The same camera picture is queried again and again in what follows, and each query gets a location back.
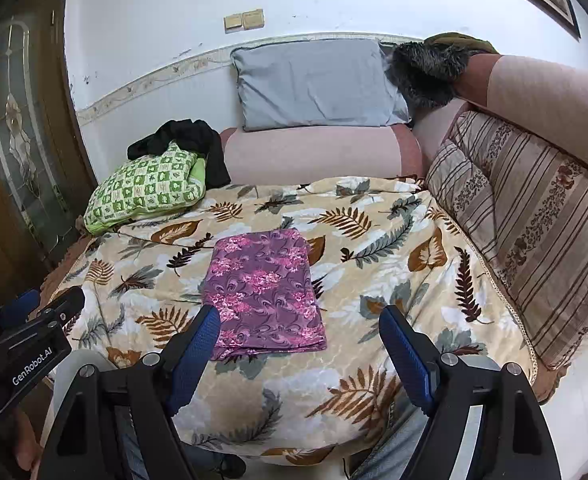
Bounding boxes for dark furry garment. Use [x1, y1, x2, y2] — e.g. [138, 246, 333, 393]
[386, 40, 475, 111]

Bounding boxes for olive green cloth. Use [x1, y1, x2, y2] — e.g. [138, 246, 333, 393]
[424, 32, 498, 56]

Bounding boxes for grey pillow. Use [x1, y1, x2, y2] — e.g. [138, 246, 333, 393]
[230, 38, 411, 132]

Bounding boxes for person's left jeans leg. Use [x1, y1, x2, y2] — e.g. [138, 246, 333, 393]
[116, 410, 147, 480]

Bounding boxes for person's left hand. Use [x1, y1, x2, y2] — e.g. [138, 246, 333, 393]
[14, 407, 43, 472]

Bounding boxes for wooden door with glass panel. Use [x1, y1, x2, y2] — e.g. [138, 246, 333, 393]
[0, 0, 97, 311]

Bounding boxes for person's right jeans leg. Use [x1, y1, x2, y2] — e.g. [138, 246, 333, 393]
[351, 395, 437, 480]

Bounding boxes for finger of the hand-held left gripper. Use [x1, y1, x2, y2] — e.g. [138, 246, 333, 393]
[38, 287, 86, 332]
[0, 290, 42, 330]

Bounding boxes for black garment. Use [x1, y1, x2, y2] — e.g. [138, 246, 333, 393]
[127, 119, 231, 188]

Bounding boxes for striped floral sofa cushion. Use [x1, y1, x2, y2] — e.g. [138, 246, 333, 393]
[444, 109, 588, 341]
[425, 139, 588, 372]

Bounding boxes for beige leaf-print blanket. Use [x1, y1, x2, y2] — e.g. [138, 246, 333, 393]
[48, 176, 540, 466]

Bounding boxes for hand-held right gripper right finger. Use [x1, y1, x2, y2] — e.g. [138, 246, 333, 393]
[379, 304, 562, 480]

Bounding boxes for purple floral garment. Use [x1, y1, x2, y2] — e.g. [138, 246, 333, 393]
[201, 228, 328, 362]

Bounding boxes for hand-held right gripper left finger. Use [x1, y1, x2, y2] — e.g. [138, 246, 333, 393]
[36, 304, 222, 480]

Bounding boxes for green patterned pillow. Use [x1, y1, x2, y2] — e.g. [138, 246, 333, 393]
[84, 141, 209, 235]

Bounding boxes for person's jeans leg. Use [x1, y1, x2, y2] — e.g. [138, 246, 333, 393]
[351, 395, 437, 480]
[116, 410, 147, 480]

